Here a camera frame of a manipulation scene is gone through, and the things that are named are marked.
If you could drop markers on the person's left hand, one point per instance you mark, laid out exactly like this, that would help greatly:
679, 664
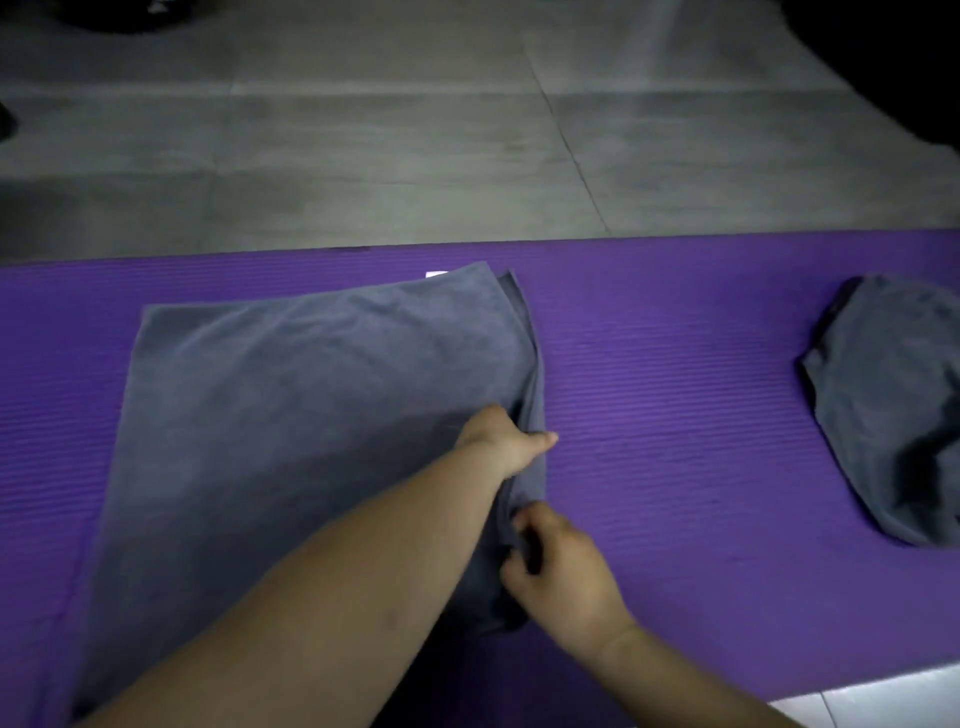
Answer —
502, 442

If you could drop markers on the person's left forearm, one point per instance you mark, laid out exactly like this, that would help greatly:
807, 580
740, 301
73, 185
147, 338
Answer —
300, 615

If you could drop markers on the person's right hand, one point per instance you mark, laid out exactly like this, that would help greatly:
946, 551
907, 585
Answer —
570, 585

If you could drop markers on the black equipment foot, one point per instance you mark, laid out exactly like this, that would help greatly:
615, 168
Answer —
6, 120

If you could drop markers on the purple yoga mat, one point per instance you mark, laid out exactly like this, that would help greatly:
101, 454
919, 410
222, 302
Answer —
675, 337

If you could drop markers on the dark grey tagged towel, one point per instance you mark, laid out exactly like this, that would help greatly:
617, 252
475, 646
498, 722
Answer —
285, 390

